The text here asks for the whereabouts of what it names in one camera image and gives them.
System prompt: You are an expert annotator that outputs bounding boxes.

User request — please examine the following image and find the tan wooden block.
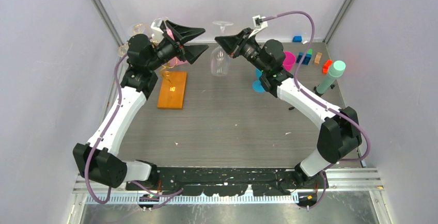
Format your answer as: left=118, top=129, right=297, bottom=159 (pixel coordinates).
left=314, top=52, right=322, bottom=66

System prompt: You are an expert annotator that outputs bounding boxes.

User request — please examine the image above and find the red toy piece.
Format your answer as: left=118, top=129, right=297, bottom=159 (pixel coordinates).
left=322, top=59, right=333, bottom=75

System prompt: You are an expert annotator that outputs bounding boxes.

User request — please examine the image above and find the mint green cylinder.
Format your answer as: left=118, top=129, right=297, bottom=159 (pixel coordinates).
left=316, top=60, right=346, bottom=95

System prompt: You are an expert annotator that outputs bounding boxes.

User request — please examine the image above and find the blue toy block far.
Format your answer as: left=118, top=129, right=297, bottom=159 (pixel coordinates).
left=292, top=36, right=303, bottom=43

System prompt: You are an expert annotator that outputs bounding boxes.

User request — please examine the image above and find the blue studded toy block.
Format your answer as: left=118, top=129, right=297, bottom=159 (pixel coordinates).
left=296, top=52, right=312, bottom=65

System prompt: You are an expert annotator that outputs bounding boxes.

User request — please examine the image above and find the gold wire glass rack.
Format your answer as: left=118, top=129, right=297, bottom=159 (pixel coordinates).
left=131, top=24, right=179, bottom=91

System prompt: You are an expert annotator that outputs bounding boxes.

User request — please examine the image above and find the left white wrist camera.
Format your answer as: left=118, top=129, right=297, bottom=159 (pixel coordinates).
left=150, top=17, right=167, bottom=44

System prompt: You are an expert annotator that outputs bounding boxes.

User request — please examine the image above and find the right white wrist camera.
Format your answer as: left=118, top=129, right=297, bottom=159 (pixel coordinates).
left=249, top=15, right=268, bottom=37

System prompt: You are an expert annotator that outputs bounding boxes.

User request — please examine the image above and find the clear wine glass top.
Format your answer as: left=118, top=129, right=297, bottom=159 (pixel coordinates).
left=150, top=17, right=168, bottom=32

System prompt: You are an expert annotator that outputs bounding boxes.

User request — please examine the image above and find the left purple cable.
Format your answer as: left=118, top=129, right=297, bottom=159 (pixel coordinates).
left=84, top=53, right=185, bottom=211

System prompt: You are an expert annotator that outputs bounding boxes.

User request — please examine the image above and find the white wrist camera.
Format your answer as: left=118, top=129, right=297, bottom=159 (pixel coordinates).
left=249, top=15, right=268, bottom=37
left=150, top=17, right=167, bottom=44

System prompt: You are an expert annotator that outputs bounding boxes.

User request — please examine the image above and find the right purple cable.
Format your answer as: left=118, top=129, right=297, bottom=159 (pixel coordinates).
left=260, top=10, right=371, bottom=211

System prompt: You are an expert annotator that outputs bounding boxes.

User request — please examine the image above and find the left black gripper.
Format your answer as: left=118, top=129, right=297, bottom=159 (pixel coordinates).
left=147, top=22, right=209, bottom=72

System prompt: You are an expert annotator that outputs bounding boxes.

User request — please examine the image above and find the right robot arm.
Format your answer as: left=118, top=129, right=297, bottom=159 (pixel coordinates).
left=214, top=28, right=362, bottom=188

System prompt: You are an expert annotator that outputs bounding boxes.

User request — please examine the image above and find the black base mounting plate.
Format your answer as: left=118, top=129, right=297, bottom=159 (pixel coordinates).
left=126, top=167, right=328, bottom=197

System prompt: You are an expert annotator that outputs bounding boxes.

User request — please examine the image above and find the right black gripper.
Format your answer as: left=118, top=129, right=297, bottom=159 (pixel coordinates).
left=216, top=28, right=269, bottom=74

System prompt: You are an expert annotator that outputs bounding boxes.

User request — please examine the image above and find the pink wine glass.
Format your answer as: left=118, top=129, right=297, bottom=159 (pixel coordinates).
left=283, top=51, right=296, bottom=72

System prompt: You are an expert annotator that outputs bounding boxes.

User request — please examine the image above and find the purple cable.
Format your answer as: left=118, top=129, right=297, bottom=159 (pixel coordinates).
left=84, top=53, right=185, bottom=211
left=260, top=10, right=371, bottom=211

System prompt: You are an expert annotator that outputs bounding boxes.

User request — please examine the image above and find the clear wine glass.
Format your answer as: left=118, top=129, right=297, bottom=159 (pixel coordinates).
left=150, top=17, right=168, bottom=32
left=127, top=23, right=151, bottom=38
left=118, top=43, right=129, bottom=57
left=210, top=21, right=233, bottom=76

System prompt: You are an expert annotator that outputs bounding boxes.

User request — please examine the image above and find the orange wooden rack base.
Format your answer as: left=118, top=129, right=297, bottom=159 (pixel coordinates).
left=157, top=71, right=188, bottom=110

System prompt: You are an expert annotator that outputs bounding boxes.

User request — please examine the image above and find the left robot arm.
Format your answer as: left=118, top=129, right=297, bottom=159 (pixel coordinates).
left=72, top=20, right=208, bottom=191

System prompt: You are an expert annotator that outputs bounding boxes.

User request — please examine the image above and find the blue wine glass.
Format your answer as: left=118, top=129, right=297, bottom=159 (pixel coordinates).
left=252, top=69, right=265, bottom=93

